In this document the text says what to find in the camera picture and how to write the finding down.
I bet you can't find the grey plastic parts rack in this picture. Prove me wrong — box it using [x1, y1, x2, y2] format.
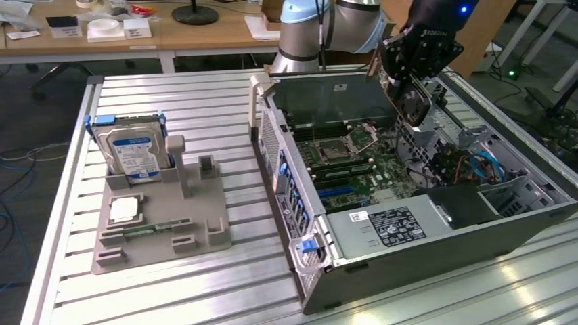
[90, 134, 233, 276]

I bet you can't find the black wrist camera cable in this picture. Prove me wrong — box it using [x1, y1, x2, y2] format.
[315, 0, 330, 70]

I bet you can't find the wooden office desk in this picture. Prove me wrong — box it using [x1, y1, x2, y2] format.
[0, 0, 163, 74]
[161, 0, 408, 74]

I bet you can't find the graphics card with metal bracket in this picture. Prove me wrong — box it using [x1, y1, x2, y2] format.
[369, 22, 436, 133]

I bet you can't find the black round lamp base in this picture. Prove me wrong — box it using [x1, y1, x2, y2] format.
[171, 0, 221, 26]

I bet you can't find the perforated metal disk bay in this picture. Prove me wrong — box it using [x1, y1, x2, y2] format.
[393, 97, 502, 186]

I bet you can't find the hard disk in blue caddy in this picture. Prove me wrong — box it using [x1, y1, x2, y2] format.
[83, 113, 170, 186]

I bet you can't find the green RAM stick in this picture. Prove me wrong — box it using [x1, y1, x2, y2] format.
[121, 223, 175, 237]

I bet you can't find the open dark grey PC case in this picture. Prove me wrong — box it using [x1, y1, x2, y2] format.
[247, 60, 578, 316]

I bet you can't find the clear plastic bag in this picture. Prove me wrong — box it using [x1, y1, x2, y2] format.
[0, 0, 43, 30]

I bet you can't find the green motherboard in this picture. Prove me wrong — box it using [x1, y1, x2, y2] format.
[289, 120, 434, 209]

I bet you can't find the white table frame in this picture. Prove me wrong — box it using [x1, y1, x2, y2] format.
[496, 0, 578, 93]

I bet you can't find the CPU socket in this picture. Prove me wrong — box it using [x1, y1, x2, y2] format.
[315, 138, 357, 163]

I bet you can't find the brown cardboard box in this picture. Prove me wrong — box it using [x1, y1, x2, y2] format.
[262, 0, 285, 23]

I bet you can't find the installed black RAM stick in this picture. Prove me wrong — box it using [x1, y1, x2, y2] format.
[309, 161, 374, 173]

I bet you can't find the stack of white papers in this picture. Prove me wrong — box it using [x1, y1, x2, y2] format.
[243, 15, 283, 41]

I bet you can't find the blue wire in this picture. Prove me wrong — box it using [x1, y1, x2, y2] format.
[469, 152, 506, 183]

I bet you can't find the black floor stand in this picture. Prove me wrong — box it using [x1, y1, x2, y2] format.
[524, 86, 578, 119]

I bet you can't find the white box with black top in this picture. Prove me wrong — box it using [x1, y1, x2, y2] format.
[44, 16, 83, 39]

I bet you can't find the grey power supply unit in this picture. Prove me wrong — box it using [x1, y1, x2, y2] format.
[326, 194, 453, 261]

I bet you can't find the plain white box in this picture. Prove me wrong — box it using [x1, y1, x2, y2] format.
[122, 18, 153, 40]

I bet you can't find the metal socket cover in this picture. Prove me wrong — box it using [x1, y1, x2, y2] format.
[345, 122, 382, 150]

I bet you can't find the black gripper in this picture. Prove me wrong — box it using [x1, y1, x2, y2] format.
[377, 0, 480, 84]

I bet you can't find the wooden cabinet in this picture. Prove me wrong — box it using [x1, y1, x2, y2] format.
[382, 0, 518, 79]

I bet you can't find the silver CPU chip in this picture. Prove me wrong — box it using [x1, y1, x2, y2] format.
[110, 198, 142, 224]

